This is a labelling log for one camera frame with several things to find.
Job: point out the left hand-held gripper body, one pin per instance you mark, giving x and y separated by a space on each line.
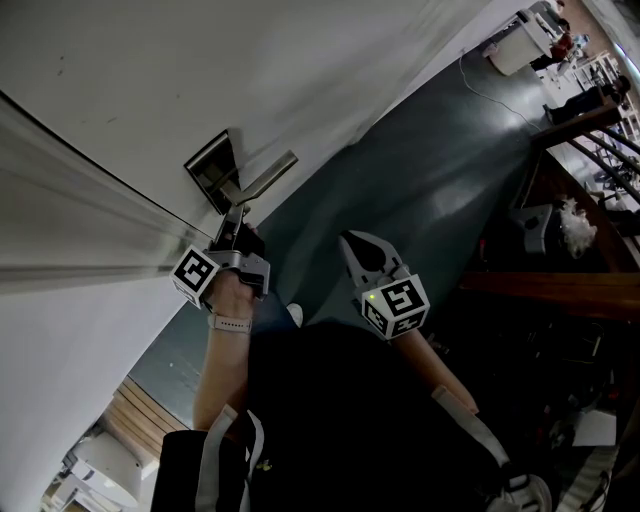
250 270

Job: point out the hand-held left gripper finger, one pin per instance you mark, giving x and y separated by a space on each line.
250 242
227 227

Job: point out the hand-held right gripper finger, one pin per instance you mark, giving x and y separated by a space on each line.
390 257
352 265

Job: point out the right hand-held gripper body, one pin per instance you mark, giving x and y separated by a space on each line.
397 305

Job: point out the silver door lock plate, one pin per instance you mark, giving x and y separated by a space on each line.
209 165

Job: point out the person's right forearm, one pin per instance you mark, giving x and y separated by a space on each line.
435 370

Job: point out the person's left forearm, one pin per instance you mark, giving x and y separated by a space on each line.
220 380

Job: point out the white door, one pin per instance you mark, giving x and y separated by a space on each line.
210 65

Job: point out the person's left hand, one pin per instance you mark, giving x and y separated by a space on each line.
232 295

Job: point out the person's blue jeans leg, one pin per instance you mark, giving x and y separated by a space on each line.
272 317

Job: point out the pale pink wrist watch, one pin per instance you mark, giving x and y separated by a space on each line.
229 323

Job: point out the person's white shoe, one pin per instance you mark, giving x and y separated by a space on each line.
296 315
530 492

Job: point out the person's black shirt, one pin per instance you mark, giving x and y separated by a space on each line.
350 425

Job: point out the grey plastic device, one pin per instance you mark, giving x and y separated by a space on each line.
532 225

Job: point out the brown wooden beam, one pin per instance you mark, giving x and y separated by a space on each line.
550 295

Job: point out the wooden slatted bench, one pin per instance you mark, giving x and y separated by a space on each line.
140 415

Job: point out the white fluffy bundle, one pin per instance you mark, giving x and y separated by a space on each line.
577 227

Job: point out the brown wooden handrail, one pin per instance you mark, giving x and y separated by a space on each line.
590 150

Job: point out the white paper sheet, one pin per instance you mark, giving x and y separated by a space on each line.
595 429

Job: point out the white cabinet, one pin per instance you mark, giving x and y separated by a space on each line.
520 45

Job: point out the white moulded door frame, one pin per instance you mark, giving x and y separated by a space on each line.
75 210

